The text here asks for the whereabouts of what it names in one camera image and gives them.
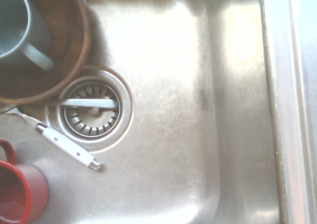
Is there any brown wooden bowl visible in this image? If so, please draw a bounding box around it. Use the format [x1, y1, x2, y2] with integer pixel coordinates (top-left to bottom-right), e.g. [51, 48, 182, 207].
[0, 0, 91, 105]

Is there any red mug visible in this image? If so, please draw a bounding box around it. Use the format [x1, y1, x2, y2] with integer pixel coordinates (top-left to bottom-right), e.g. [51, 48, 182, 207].
[0, 138, 49, 224]

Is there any stainless steel double sink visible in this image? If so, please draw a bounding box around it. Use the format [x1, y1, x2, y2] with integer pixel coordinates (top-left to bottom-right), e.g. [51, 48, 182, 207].
[0, 0, 317, 224]

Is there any white-handled metal utensil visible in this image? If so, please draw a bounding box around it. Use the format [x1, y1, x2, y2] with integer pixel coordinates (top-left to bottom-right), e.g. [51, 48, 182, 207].
[4, 107, 104, 172]

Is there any grey metal utensil handle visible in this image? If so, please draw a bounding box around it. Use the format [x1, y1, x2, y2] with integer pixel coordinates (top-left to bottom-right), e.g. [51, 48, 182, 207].
[47, 98, 119, 110]

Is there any metal sink drain strainer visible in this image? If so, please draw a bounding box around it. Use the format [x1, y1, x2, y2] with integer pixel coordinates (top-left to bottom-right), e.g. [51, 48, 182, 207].
[45, 65, 136, 153]

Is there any grey ceramic mug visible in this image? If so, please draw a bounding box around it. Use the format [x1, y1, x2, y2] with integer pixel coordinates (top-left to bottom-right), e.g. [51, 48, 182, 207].
[0, 0, 55, 72]

